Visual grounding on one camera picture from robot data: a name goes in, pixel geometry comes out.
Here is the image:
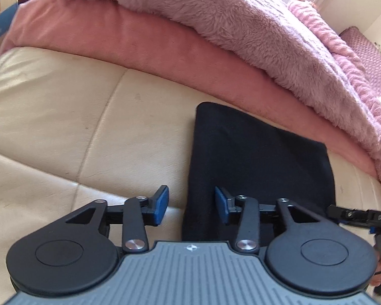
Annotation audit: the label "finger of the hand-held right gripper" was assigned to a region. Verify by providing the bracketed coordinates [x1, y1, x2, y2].
[326, 205, 373, 230]

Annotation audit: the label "cream leather sofa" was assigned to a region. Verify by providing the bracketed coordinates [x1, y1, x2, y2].
[0, 46, 381, 297]

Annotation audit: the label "black pants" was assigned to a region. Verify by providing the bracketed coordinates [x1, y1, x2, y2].
[182, 102, 337, 242]

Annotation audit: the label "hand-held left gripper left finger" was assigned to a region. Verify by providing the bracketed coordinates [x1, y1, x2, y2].
[65, 185, 170, 253]

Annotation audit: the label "salmon pink fleece blanket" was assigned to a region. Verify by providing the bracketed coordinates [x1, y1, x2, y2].
[0, 0, 379, 179]

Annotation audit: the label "mauve knit cushion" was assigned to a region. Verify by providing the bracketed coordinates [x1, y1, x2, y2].
[339, 26, 381, 84]

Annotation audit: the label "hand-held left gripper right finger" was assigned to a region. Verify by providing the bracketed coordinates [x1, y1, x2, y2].
[215, 186, 322, 253]

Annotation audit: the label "fluffy mauve blanket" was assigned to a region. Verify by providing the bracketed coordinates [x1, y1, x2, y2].
[53, 0, 381, 192]

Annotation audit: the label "pink cable knit blanket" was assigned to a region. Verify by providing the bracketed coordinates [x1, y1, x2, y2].
[286, 0, 381, 119]

